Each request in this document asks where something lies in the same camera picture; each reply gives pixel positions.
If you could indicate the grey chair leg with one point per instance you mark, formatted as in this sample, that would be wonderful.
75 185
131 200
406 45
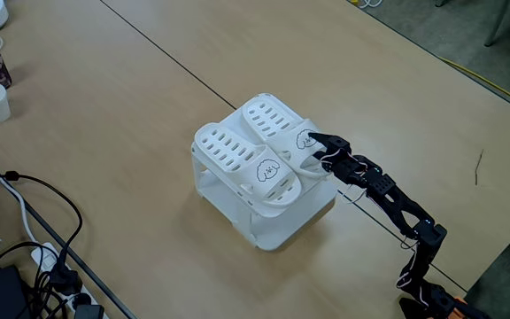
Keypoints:
498 22

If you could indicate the black power brick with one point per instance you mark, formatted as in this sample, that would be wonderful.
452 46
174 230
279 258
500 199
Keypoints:
5 294

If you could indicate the thin dark twig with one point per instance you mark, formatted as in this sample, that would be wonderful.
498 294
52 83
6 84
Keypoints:
479 166

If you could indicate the black plug-in adapter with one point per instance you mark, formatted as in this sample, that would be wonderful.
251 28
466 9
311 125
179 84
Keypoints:
89 312

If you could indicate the white shoe rack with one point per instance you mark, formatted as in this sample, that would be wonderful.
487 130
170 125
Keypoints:
281 226

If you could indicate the white power strip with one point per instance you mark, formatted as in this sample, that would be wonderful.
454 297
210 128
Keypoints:
44 257

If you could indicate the white slipper with dog print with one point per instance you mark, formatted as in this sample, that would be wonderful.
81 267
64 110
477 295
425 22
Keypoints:
246 168
281 128

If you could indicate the black power plug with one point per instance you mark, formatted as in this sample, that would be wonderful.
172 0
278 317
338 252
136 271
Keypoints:
65 280

